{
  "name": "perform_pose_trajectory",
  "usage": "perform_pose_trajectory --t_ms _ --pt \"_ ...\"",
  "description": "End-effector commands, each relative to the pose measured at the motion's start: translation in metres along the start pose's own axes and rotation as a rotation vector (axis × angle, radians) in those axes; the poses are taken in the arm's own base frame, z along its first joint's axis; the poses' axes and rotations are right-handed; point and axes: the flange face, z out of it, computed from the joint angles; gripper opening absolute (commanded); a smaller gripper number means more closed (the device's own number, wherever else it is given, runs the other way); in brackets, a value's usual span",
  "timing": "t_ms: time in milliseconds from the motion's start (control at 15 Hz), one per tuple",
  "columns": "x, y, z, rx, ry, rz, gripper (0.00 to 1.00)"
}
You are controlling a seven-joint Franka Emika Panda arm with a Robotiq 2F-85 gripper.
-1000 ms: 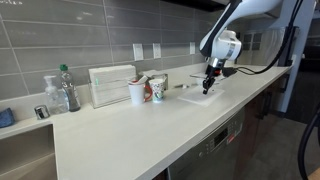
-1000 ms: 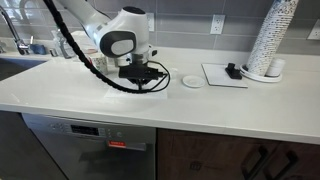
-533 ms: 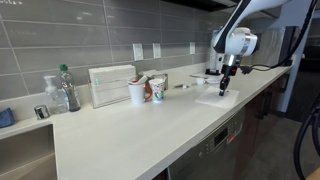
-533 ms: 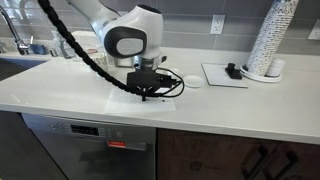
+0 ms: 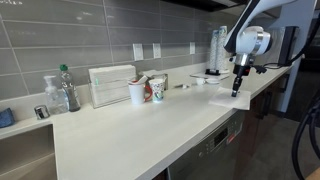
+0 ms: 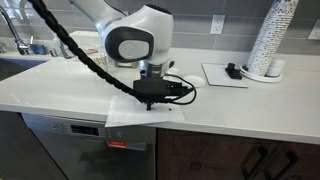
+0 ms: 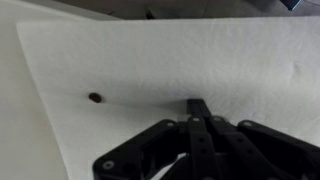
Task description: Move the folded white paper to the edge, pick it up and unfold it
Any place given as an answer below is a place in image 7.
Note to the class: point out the small blue object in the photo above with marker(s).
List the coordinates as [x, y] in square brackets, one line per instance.
[291, 3]

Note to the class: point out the small brown round piece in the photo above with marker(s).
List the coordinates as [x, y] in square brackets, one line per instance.
[95, 97]

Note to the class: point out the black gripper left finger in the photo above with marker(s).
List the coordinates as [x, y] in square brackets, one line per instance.
[196, 146]

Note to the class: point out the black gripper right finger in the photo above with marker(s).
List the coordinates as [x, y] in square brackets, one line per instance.
[260, 150]

